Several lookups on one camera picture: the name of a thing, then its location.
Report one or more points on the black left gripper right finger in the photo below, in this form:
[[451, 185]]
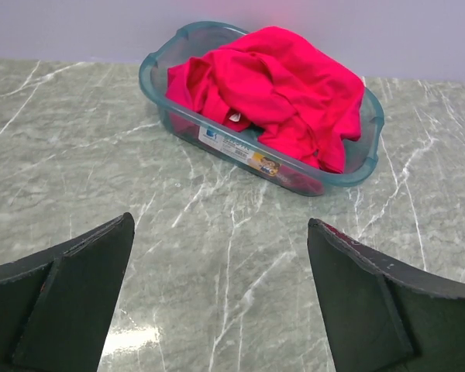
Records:
[[381, 314]]

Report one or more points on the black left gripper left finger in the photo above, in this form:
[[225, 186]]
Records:
[[56, 305]]

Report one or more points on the teal plastic basket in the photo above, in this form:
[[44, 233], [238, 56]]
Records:
[[243, 149]]

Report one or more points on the red t shirt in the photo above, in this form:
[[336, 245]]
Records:
[[305, 103]]

